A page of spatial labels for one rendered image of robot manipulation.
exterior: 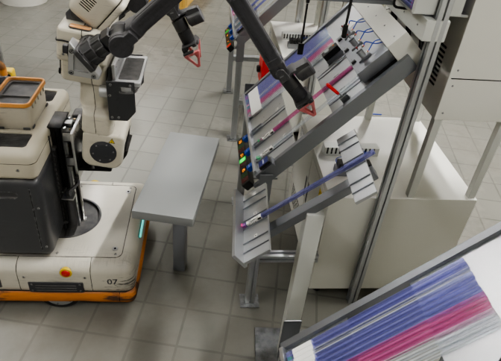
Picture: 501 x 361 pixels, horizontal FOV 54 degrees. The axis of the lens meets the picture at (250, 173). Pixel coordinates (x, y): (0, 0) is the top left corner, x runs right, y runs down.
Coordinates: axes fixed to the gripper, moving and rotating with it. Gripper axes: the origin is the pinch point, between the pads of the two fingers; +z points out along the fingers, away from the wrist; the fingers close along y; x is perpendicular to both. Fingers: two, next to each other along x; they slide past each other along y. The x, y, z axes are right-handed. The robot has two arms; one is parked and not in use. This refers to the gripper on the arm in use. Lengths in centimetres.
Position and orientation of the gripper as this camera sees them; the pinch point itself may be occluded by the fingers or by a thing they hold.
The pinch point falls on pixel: (313, 112)
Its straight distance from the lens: 191.1
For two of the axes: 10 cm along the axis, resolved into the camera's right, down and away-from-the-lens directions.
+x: -8.0, 5.2, 2.8
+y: -1.0, -5.8, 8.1
